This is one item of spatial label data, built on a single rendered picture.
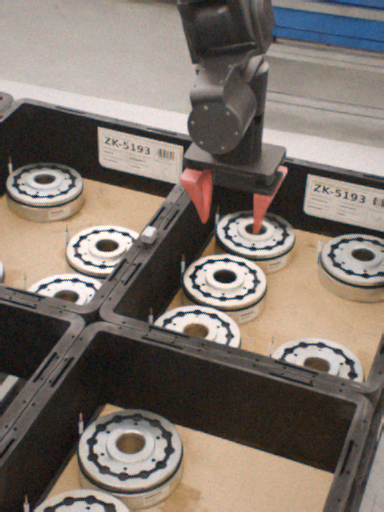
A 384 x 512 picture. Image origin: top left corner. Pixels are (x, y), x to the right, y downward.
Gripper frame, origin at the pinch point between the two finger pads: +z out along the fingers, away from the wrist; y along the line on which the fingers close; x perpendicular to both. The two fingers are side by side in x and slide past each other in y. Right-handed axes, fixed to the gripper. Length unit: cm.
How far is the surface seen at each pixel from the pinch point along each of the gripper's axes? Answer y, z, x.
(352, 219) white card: 11.5, 8.3, 17.8
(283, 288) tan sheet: 6.0, 11.9, 4.7
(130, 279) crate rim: -7.9, 2.6, -11.7
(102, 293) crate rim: -9.4, 1.7, -16.0
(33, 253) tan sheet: -26.1, 11.7, -0.3
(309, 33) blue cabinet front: -32, 61, 188
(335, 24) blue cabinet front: -25, 57, 188
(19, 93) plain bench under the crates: -60, 25, 60
